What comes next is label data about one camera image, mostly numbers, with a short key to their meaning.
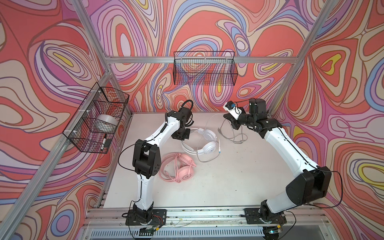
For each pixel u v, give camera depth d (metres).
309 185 0.41
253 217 0.72
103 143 0.72
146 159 0.52
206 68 0.96
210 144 0.82
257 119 0.60
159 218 0.72
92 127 0.74
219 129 1.08
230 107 0.65
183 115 0.67
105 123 0.71
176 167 0.82
